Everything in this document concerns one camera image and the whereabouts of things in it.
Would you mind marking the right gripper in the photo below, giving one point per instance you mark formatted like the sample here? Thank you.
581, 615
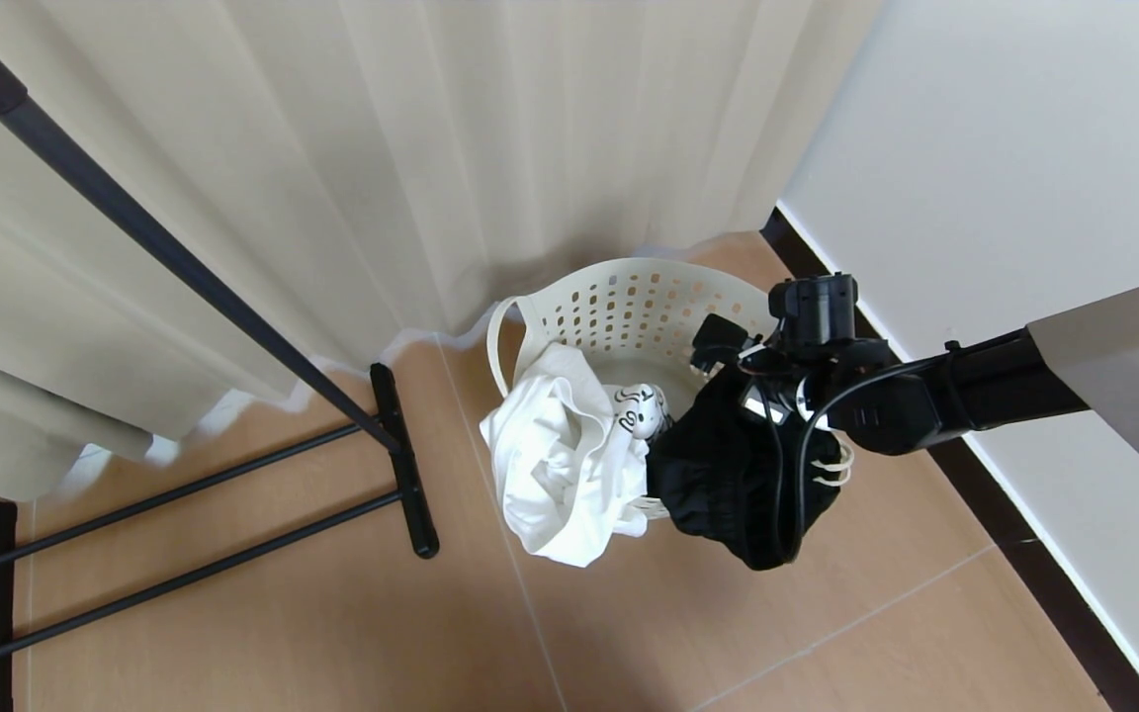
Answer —
777, 381

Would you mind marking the black garment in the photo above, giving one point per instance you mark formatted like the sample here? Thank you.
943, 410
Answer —
718, 475

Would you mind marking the white printed garment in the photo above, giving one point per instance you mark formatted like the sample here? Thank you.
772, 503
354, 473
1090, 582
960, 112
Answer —
550, 465

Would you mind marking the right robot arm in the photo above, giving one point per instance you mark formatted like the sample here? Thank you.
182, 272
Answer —
1113, 366

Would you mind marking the white laundry basket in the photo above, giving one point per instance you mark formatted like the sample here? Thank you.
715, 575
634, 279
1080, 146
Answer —
629, 267

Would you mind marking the black clothes rack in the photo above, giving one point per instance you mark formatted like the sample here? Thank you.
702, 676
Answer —
404, 465

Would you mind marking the beige curtain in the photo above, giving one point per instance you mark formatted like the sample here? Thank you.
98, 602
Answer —
16, 435
431, 148

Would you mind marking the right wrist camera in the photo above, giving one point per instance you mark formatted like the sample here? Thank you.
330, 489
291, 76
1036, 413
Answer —
723, 341

